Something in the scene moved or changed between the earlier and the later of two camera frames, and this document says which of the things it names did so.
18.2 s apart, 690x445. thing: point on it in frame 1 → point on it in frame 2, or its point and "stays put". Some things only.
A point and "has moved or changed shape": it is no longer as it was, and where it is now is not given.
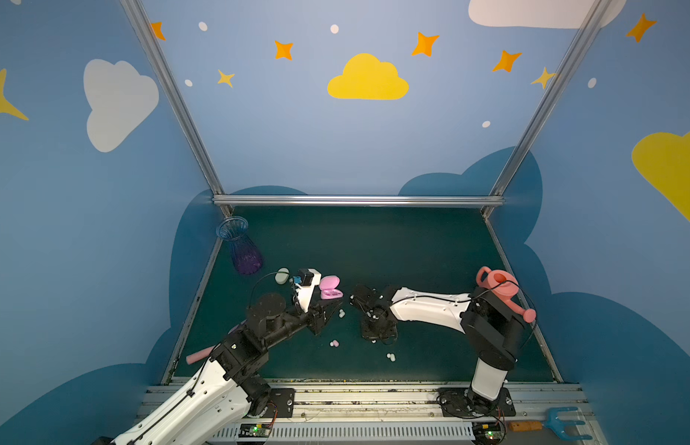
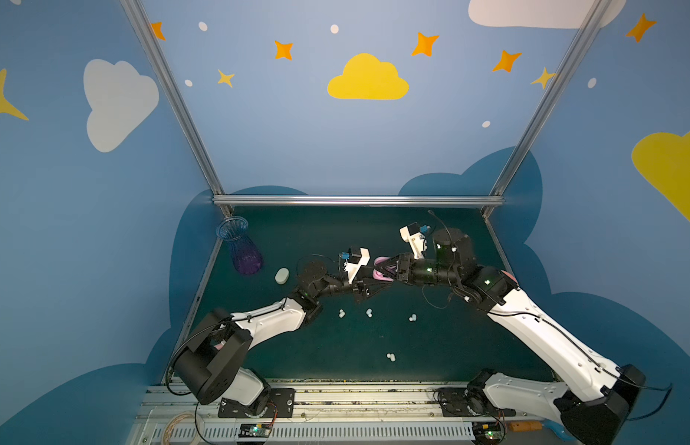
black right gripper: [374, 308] → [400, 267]
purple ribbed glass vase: [246, 254] stays put
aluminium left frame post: [177, 99] stays put
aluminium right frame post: [537, 120] stays put
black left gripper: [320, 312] → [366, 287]
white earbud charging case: [282, 275] stays put
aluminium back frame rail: [359, 200] stays put
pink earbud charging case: [327, 286] has moved or changed shape
